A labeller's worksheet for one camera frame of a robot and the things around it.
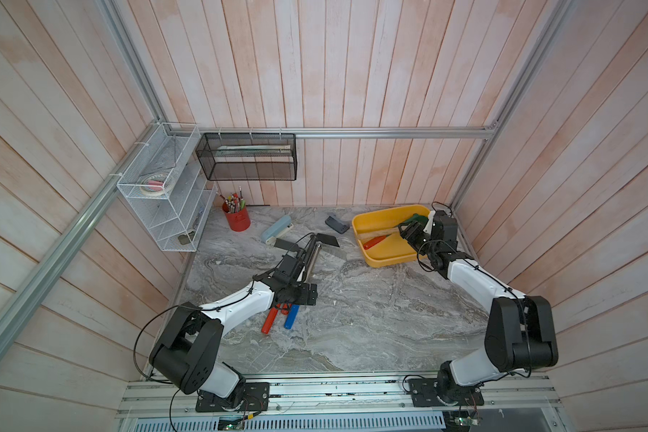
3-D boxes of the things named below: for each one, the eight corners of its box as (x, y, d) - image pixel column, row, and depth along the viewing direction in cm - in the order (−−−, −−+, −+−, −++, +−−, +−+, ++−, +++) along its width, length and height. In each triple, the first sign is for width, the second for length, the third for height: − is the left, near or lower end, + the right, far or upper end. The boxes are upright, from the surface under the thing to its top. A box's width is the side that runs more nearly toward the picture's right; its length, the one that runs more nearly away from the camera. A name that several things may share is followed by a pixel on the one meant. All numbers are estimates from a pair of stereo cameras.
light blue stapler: (261, 240, 111) (259, 233, 107) (285, 220, 119) (284, 212, 115) (270, 247, 109) (268, 240, 105) (294, 226, 116) (293, 218, 112)
